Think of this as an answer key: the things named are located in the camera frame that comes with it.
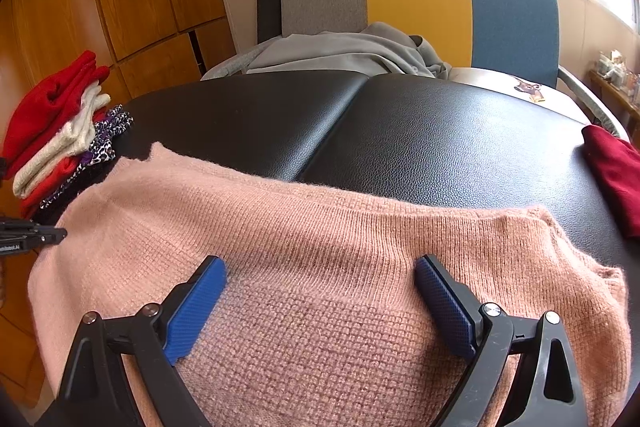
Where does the white deer-print cushion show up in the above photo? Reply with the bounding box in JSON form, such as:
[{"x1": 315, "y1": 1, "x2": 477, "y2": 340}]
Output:
[{"x1": 450, "y1": 66, "x2": 581, "y2": 110}]

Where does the folded orange-red garment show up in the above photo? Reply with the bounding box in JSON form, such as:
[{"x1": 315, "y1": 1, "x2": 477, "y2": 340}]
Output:
[{"x1": 20, "y1": 156, "x2": 83, "y2": 219}]

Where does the folded red sweater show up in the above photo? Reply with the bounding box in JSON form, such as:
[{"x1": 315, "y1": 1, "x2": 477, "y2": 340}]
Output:
[{"x1": 1, "y1": 50, "x2": 112, "y2": 166}]

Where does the grey hoodie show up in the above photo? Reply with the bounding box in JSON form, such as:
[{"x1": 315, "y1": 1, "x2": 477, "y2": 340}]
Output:
[{"x1": 202, "y1": 22, "x2": 453, "y2": 80}]

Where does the grey yellow blue sofa chair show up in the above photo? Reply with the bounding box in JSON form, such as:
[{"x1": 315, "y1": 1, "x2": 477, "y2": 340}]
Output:
[{"x1": 280, "y1": 0, "x2": 628, "y2": 140}]

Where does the black padded folding table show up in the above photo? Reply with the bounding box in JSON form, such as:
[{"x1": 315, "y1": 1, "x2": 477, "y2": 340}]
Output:
[{"x1": 117, "y1": 69, "x2": 640, "y2": 268}]

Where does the black white knitted garment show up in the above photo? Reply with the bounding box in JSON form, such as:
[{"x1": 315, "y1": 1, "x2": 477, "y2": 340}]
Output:
[{"x1": 39, "y1": 159, "x2": 120, "y2": 227}]

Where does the dark red garment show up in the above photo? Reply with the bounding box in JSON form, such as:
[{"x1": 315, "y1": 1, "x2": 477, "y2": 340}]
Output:
[{"x1": 581, "y1": 124, "x2": 640, "y2": 239}]

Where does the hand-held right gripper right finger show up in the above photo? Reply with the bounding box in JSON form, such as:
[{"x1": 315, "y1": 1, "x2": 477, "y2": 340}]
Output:
[{"x1": 413, "y1": 254, "x2": 589, "y2": 427}]

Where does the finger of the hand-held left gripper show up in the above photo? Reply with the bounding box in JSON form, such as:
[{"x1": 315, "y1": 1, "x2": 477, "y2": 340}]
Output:
[{"x1": 31, "y1": 227, "x2": 69, "y2": 245}]

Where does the folded cream sweater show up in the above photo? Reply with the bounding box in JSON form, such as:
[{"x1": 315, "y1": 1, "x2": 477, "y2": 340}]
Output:
[{"x1": 12, "y1": 86, "x2": 113, "y2": 200}]

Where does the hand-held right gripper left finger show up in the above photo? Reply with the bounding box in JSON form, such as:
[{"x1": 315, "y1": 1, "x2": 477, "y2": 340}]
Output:
[{"x1": 36, "y1": 256, "x2": 229, "y2": 427}]

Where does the pink knitted sweater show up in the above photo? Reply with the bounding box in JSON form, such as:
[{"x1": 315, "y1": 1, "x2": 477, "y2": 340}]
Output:
[{"x1": 30, "y1": 142, "x2": 632, "y2": 427}]

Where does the leopard print purple garment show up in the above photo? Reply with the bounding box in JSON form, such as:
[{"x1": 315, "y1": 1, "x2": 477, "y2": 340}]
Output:
[{"x1": 75, "y1": 104, "x2": 136, "y2": 168}]

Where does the wooden shelf with small items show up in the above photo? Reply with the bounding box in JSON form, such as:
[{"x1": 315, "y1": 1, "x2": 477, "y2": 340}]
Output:
[{"x1": 589, "y1": 49, "x2": 640, "y2": 134}]

